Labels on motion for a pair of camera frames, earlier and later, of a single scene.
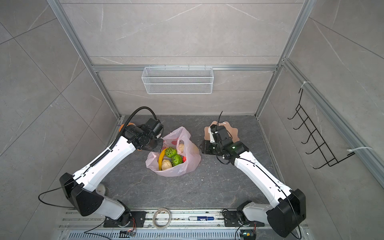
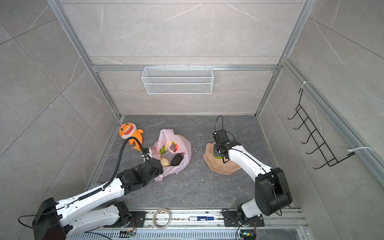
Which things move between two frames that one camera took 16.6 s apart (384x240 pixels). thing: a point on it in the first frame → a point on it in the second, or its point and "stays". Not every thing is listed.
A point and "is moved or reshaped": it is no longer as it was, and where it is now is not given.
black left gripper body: x=154 y=144 → x=160 y=171
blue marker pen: x=200 y=218 stays
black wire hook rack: x=330 y=158 stays
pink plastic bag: x=191 y=153 is moved or reshaped
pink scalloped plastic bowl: x=233 y=131 → x=217 y=164
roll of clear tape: x=154 y=218 stays
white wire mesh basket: x=179 y=80 stays
